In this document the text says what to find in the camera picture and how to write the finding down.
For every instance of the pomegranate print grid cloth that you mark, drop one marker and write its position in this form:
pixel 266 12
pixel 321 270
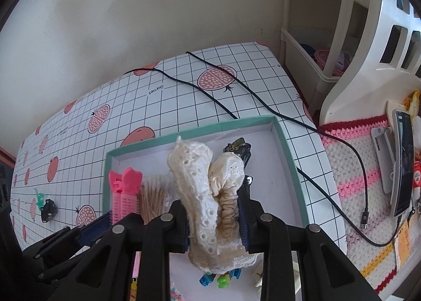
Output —
pixel 230 100

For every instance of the orange paper card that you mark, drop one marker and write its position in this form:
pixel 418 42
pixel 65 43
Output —
pixel 403 245

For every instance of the black gold hair clip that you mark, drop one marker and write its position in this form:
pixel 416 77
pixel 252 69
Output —
pixel 241 151

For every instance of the packet of wooden toothpicks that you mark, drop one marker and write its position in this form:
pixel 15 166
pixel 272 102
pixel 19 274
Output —
pixel 153 199

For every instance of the white plastic basket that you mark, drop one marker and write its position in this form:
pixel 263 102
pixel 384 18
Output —
pixel 296 48

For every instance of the cluster of colourful small clips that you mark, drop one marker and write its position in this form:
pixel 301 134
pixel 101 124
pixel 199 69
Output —
pixel 209 278

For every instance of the yellow small clip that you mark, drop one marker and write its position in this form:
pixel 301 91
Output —
pixel 134 283

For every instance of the pink woven basket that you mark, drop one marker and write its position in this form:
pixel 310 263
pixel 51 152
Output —
pixel 324 57

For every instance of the blue round item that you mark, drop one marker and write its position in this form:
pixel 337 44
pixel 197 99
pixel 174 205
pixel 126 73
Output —
pixel 307 47

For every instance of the red white tube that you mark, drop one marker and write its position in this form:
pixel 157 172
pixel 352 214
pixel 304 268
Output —
pixel 417 176

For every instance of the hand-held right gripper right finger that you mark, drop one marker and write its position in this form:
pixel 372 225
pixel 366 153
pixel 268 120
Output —
pixel 243 222

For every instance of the smartphone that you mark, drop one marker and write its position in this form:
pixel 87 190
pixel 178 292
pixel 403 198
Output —
pixel 404 163

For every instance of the teal cardboard box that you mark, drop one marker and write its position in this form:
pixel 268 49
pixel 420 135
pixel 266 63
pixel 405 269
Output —
pixel 283 189

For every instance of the white plastic chair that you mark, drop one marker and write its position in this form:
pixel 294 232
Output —
pixel 371 57

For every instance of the black square hair clip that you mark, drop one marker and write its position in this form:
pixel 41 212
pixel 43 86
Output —
pixel 49 210

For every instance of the grey phone stand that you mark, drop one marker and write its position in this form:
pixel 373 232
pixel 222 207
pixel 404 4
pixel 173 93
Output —
pixel 381 153

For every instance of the yellow soft toy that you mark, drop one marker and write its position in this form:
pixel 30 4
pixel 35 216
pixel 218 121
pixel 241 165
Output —
pixel 415 100

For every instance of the pink white crochet mat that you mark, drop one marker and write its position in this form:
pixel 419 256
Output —
pixel 348 173

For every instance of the purple plastic item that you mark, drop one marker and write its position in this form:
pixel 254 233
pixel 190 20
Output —
pixel 342 63

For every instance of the pink hair roller clip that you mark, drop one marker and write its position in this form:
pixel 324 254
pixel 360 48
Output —
pixel 126 202

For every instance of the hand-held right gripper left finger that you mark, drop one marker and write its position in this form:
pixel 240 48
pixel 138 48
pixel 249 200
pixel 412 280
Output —
pixel 181 232

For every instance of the cream lace scrunchie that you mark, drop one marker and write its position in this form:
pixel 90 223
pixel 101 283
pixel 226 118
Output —
pixel 194 169

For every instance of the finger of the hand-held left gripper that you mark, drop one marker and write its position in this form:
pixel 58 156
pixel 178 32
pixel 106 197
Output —
pixel 95 227

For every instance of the teal plastic hair clip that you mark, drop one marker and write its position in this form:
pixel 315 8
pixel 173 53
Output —
pixel 40 197

